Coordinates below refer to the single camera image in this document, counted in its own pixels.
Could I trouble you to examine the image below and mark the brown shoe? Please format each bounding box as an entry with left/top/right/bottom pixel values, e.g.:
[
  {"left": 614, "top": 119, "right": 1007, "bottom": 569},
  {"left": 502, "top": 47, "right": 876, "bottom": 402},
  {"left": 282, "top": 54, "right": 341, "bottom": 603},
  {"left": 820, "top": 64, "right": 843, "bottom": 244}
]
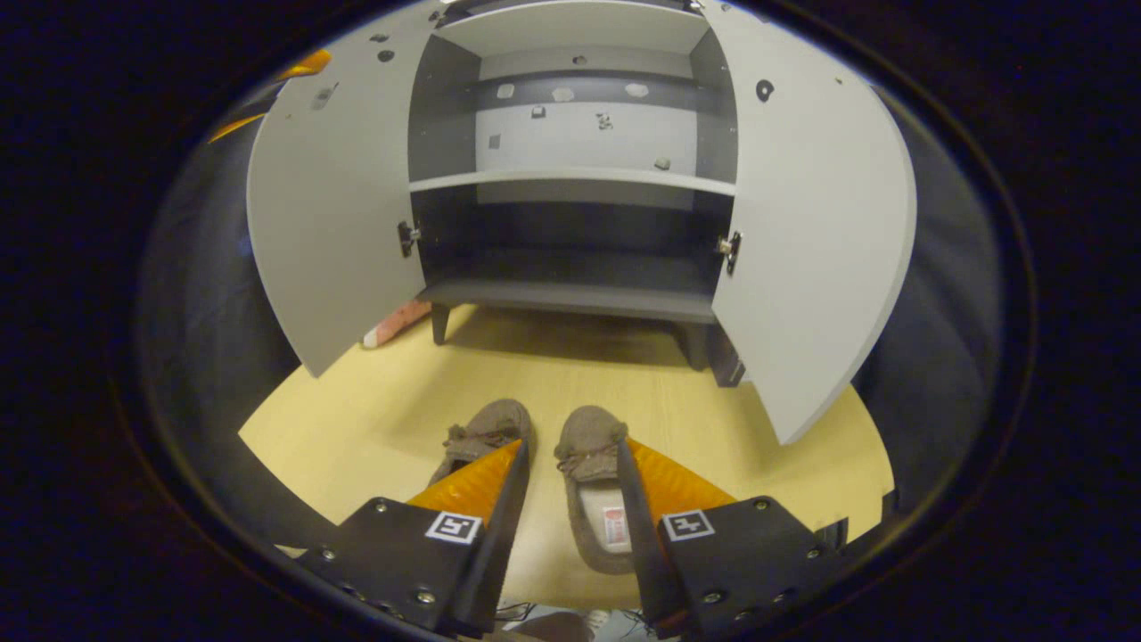
[
  {"left": 554, "top": 406, "right": 638, "bottom": 576},
  {"left": 428, "top": 399, "right": 536, "bottom": 487}
]

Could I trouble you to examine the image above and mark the white shoe cabinet door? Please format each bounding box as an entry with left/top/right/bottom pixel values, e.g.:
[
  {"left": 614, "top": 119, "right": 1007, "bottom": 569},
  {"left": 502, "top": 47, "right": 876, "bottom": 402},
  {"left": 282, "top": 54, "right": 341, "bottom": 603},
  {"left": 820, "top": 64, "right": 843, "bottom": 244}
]
[
  {"left": 700, "top": 0, "right": 919, "bottom": 445},
  {"left": 247, "top": 4, "right": 438, "bottom": 378}
]

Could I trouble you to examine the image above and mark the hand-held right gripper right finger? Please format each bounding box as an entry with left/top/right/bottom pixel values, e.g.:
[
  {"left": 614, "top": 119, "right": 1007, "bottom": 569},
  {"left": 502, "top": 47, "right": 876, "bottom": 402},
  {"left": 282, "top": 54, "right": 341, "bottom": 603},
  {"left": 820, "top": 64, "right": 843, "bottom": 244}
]
[{"left": 617, "top": 437, "right": 848, "bottom": 638}]

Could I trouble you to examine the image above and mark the pink and white box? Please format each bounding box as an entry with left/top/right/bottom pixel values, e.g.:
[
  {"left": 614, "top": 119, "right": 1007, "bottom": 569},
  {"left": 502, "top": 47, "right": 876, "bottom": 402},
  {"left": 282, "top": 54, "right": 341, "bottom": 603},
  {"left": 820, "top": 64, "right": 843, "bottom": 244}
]
[{"left": 363, "top": 299, "right": 433, "bottom": 349}]

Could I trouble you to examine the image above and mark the white shoe cabinet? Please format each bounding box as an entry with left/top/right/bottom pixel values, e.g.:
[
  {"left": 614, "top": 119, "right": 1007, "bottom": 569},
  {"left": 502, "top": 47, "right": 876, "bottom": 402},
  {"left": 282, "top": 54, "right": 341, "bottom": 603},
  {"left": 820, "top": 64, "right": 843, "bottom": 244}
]
[{"left": 406, "top": 0, "right": 743, "bottom": 374}]

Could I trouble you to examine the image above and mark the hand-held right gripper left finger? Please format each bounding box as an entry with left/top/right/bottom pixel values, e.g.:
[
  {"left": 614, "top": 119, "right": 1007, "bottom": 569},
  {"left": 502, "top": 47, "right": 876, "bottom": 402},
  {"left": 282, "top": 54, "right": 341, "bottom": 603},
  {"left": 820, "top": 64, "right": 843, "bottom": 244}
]
[{"left": 294, "top": 437, "right": 533, "bottom": 638}]

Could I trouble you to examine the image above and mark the black backdrop cloth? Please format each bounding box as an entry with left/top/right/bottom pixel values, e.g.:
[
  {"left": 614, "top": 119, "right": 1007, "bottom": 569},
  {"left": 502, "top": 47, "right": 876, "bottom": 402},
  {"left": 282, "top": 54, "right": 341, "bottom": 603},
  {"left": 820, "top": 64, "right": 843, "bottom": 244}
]
[
  {"left": 851, "top": 89, "right": 1004, "bottom": 536},
  {"left": 134, "top": 116, "right": 304, "bottom": 536}
]

